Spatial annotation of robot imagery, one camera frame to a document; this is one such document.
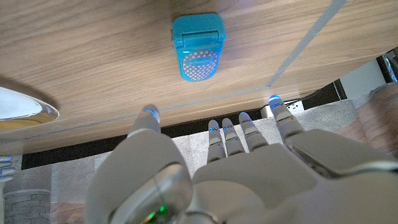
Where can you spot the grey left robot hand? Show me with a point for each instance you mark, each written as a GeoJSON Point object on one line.
{"type": "Point", "coordinates": [248, 186]}

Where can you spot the white power strip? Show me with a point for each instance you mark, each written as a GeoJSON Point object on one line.
{"type": "Point", "coordinates": [295, 106]}

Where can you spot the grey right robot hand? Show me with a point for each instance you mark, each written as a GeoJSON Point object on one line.
{"type": "Point", "coordinates": [6, 169]}

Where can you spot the gold-rimmed white paper plate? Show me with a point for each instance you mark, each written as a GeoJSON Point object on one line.
{"type": "Point", "coordinates": [18, 109]}

